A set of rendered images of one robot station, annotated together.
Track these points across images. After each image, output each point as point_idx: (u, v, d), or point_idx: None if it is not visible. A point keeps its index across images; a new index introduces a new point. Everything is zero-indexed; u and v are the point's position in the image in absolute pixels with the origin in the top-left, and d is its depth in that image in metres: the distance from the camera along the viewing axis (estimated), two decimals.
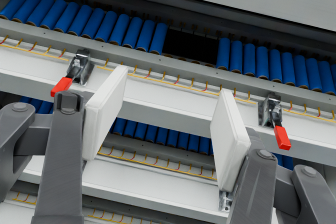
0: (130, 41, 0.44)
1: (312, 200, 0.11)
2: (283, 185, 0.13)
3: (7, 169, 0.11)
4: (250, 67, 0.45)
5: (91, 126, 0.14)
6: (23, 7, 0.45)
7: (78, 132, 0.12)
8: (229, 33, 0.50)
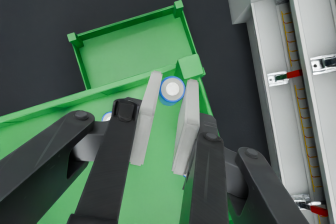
0: None
1: (259, 182, 0.11)
2: (226, 166, 0.13)
3: (61, 174, 0.11)
4: None
5: (143, 132, 0.14)
6: None
7: (130, 140, 0.12)
8: None
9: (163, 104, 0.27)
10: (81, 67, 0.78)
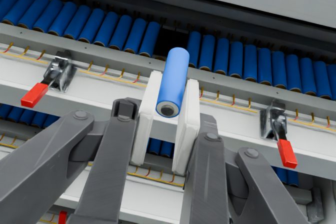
0: (118, 42, 0.40)
1: (259, 182, 0.11)
2: (226, 166, 0.13)
3: (60, 174, 0.11)
4: (251, 71, 0.40)
5: (143, 132, 0.14)
6: (0, 4, 0.41)
7: (130, 140, 0.12)
8: (228, 33, 0.45)
9: (193, 31, 0.43)
10: None
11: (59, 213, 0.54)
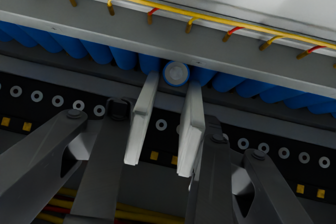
0: (266, 83, 0.20)
1: (265, 184, 0.11)
2: (233, 167, 0.13)
3: (54, 173, 0.11)
4: None
5: (137, 132, 0.14)
6: None
7: (124, 139, 0.12)
8: None
9: (129, 69, 0.25)
10: None
11: None
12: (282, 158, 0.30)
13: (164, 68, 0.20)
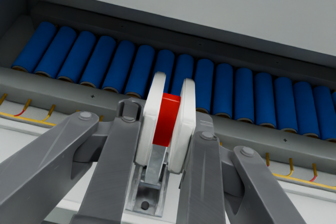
0: (228, 108, 0.27)
1: (255, 181, 0.11)
2: (222, 164, 0.13)
3: (64, 175, 0.11)
4: None
5: (148, 133, 0.14)
6: (52, 52, 0.28)
7: (134, 141, 0.12)
8: None
9: (320, 86, 0.31)
10: None
11: None
12: None
13: None
